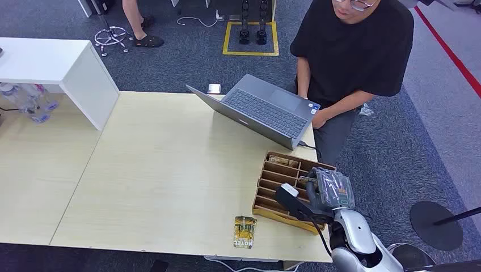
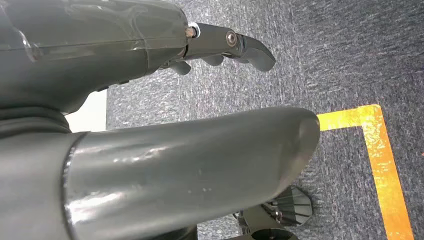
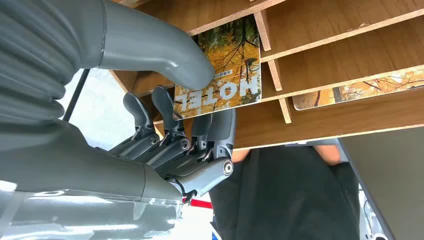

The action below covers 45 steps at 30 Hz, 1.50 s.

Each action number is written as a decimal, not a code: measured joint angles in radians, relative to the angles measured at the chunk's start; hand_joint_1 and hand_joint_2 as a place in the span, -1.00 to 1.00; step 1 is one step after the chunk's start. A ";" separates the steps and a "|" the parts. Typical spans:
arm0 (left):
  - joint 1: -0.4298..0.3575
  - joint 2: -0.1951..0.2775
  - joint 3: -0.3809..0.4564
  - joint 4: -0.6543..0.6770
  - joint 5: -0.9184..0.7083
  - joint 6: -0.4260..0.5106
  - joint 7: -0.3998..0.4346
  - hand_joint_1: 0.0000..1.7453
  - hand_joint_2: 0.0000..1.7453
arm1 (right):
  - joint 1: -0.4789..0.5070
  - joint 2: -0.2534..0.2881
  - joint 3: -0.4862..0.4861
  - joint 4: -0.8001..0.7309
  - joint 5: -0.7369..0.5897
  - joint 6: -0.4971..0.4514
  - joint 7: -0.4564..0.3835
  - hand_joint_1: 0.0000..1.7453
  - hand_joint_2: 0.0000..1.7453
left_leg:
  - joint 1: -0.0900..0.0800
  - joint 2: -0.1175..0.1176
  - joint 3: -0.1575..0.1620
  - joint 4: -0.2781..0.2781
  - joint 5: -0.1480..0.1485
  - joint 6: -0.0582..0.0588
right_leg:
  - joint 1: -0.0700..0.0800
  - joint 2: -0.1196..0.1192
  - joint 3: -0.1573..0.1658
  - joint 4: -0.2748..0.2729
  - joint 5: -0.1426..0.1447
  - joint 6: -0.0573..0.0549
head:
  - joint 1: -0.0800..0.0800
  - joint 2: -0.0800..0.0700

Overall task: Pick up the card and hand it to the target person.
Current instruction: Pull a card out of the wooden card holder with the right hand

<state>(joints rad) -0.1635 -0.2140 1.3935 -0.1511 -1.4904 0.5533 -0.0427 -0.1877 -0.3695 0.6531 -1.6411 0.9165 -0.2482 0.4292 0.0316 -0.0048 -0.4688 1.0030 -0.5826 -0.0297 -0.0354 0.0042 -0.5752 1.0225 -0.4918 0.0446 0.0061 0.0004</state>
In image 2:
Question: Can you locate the white flat panel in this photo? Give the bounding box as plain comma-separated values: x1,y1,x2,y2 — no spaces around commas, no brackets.
64,89,108,134

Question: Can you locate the ribbed grey left arm sleeve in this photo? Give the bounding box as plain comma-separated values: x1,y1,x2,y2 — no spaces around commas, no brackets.
0,105,72,139

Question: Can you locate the grey ribbed metal disc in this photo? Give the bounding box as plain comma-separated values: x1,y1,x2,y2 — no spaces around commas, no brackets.
261,185,314,228

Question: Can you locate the yellow floor tape marking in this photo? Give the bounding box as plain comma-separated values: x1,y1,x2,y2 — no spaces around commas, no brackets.
316,104,415,240

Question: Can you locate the grey metal bracket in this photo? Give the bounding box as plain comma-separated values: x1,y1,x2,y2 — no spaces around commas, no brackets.
222,205,300,240

